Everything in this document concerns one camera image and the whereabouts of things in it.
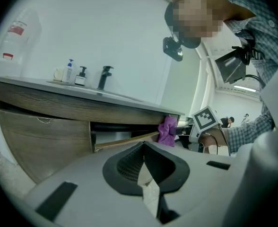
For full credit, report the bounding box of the person's right forearm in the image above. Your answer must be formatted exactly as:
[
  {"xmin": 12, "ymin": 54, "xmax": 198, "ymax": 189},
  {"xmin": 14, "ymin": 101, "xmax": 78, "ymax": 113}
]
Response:
[{"xmin": 199, "ymin": 112, "xmax": 277, "ymax": 155}]

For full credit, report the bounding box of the black faucet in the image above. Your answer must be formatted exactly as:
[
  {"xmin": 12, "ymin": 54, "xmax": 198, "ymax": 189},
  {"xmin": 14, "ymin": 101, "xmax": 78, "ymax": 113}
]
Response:
[{"xmin": 96, "ymin": 65, "xmax": 114, "ymax": 91}]

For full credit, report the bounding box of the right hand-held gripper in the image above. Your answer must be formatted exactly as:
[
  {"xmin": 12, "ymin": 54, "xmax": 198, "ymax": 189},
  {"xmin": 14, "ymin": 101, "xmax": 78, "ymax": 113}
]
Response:
[{"xmin": 170, "ymin": 105, "xmax": 223, "ymax": 154}]

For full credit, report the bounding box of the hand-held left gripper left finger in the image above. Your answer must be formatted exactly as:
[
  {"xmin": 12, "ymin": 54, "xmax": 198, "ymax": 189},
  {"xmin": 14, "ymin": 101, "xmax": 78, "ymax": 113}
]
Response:
[{"xmin": 23, "ymin": 140, "xmax": 159, "ymax": 227}]

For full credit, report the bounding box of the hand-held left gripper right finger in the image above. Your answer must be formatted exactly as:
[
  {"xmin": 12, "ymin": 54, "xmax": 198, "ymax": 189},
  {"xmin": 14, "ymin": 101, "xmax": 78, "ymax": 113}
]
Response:
[{"xmin": 143, "ymin": 141, "xmax": 243, "ymax": 227}]

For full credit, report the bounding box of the thick black cable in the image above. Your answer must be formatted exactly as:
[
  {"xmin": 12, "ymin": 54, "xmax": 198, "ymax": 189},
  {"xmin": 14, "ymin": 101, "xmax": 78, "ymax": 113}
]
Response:
[{"xmin": 244, "ymin": 74, "xmax": 264, "ymax": 87}]

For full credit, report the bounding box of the person's head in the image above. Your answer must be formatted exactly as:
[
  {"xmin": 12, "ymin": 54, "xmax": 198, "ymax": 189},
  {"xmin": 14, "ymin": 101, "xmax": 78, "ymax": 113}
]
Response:
[{"xmin": 164, "ymin": 0, "xmax": 225, "ymax": 50}]

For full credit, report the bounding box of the purple cloth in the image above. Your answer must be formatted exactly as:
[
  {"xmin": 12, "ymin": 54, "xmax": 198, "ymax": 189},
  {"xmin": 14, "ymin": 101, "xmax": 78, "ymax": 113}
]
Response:
[{"xmin": 157, "ymin": 114, "xmax": 178, "ymax": 148}]

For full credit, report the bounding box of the black head camera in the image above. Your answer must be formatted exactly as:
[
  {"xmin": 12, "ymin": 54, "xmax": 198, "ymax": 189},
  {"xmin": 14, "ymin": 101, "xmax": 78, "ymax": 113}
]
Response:
[{"xmin": 162, "ymin": 36, "xmax": 184, "ymax": 62}]

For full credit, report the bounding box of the white box with red labels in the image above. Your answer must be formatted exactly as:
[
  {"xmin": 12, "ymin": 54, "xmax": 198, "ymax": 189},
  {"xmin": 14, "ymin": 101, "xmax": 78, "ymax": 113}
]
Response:
[{"xmin": 0, "ymin": 8, "xmax": 43, "ymax": 79}]

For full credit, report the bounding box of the dark pump soap bottle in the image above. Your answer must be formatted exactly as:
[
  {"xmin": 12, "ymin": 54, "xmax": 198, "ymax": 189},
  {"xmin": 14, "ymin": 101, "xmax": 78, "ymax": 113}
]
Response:
[{"xmin": 74, "ymin": 66, "xmax": 87, "ymax": 87}]

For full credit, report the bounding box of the white pump lotion bottle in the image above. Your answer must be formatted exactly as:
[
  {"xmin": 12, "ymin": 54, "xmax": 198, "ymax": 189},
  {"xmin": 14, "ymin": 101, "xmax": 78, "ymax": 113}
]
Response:
[{"xmin": 61, "ymin": 59, "xmax": 75, "ymax": 83}]

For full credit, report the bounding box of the long ceiling light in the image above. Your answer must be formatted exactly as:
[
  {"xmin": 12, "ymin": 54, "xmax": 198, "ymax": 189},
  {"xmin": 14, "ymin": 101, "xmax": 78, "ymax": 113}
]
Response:
[{"xmin": 233, "ymin": 84, "xmax": 261, "ymax": 90}]

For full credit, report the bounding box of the thin black cable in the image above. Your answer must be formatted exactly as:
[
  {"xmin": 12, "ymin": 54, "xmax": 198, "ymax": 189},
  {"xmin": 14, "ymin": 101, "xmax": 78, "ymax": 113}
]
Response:
[{"xmin": 207, "ymin": 132, "xmax": 219, "ymax": 155}]

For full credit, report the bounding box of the person's checked shirt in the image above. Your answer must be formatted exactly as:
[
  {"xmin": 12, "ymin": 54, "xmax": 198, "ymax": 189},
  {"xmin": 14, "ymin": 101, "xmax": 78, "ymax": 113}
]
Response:
[{"xmin": 200, "ymin": 0, "xmax": 278, "ymax": 96}]

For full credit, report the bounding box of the grey metal box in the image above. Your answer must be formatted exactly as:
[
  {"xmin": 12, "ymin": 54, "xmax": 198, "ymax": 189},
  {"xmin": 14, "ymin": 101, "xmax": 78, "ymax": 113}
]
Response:
[{"xmin": 214, "ymin": 47, "xmax": 256, "ymax": 85}]

